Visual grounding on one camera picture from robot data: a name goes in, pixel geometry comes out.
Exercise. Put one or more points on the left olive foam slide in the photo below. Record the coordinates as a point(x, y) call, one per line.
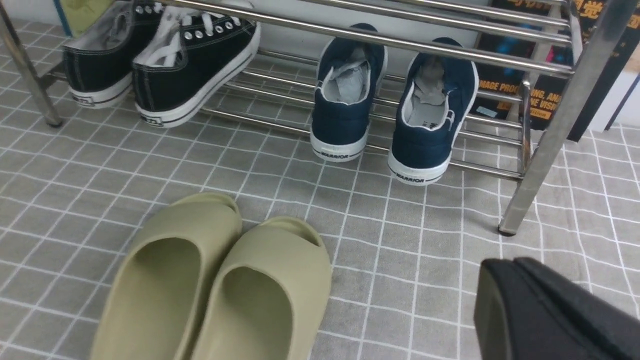
point(159, 295)

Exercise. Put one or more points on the teal and yellow book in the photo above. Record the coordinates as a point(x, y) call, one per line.
point(77, 16)

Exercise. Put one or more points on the left black canvas sneaker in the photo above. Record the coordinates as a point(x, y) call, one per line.
point(98, 64)

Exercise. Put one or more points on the black canvas sneaker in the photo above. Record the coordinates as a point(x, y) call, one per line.
point(98, 64)
point(192, 55)

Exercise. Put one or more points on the stainless steel shoe rack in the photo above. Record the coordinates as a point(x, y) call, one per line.
point(589, 59)

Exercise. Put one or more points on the navy slip-on shoe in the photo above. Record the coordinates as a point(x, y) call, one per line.
point(438, 95)
point(349, 75)

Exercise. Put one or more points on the grey checked table cloth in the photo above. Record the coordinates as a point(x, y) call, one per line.
point(405, 259)

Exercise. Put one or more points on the right black canvas sneaker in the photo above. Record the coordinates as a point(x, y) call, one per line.
point(192, 55)

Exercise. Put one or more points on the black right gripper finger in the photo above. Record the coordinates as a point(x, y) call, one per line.
point(525, 310)

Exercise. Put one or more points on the right olive foam slide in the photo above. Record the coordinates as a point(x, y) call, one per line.
point(270, 295)

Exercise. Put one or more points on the olive foam slide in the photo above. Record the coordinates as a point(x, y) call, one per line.
point(159, 295)
point(270, 295)

